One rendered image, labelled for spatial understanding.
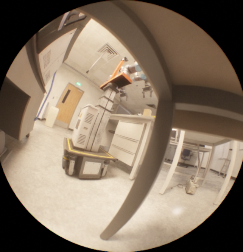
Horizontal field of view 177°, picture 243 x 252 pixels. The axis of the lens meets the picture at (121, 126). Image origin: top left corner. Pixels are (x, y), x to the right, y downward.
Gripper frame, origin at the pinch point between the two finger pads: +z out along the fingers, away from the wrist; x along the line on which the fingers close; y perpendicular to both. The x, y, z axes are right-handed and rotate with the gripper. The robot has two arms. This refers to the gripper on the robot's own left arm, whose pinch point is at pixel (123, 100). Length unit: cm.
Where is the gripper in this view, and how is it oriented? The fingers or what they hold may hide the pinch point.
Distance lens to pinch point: 148.5
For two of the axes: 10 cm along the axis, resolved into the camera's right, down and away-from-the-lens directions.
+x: -7.8, -0.2, 6.3
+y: 6.3, -0.8, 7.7
